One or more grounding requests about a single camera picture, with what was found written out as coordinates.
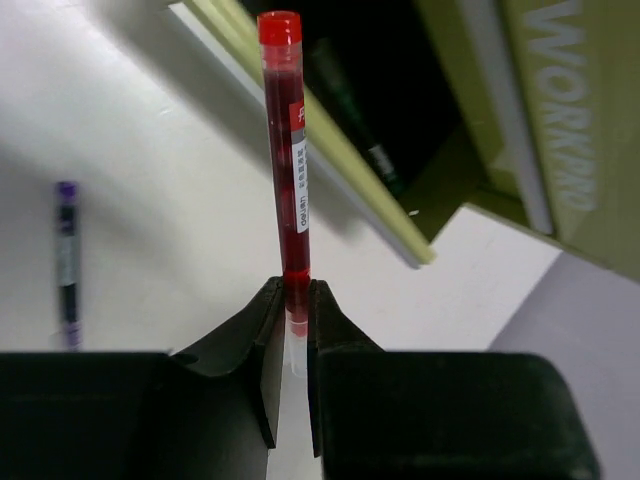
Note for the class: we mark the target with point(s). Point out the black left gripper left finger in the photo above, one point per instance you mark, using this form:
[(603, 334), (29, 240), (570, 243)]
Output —
[(209, 411)]

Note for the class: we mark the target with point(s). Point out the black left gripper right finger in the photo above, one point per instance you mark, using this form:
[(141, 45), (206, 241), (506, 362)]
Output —
[(378, 414)]

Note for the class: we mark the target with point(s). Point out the purple gel pen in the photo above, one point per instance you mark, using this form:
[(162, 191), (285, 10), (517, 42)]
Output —
[(67, 252)]

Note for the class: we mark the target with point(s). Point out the green cabinet drawer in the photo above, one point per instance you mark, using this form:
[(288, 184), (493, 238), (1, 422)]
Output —
[(450, 178), (484, 27)]

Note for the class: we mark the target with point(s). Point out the green gel pen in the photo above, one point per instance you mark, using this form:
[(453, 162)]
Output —
[(338, 92)]

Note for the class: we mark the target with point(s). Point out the green cabinet top drawer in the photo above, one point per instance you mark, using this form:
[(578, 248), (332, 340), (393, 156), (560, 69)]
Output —
[(484, 27)]

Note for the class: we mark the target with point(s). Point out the red gel pen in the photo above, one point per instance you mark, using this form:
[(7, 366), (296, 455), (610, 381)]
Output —
[(280, 38)]

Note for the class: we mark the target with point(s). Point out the green metal drawer cabinet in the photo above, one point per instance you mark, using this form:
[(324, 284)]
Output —
[(577, 66)]

